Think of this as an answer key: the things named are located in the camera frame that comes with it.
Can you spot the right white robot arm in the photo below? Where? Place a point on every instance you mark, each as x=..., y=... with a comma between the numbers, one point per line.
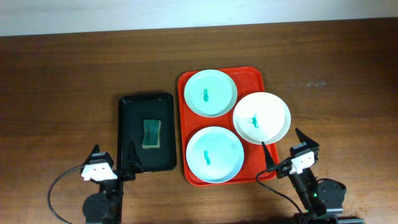
x=322, y=198

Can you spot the pale green plate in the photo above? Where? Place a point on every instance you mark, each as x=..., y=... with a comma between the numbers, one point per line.
x=210, y=93

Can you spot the red plastic tray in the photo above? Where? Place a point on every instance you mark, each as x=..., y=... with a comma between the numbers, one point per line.
x=248, y=80

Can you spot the light blue plate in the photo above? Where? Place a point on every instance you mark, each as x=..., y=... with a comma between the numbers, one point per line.
x=215, y=155

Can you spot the black plastic tray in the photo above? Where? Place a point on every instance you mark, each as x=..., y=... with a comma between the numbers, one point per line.
x=132, y=111

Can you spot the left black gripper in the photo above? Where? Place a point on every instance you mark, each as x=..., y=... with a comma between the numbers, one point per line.
x=135, y=160

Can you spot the green yellow sponge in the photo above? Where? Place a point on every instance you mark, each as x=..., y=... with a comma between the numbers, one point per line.
x=151, y=137

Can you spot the white plate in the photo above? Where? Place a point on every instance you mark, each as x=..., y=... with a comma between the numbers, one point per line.
x=261, y=118

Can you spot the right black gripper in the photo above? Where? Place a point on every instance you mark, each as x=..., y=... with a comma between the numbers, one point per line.
x=314, y=146

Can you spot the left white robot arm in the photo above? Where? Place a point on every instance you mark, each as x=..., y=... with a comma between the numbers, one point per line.
x=106, y=205

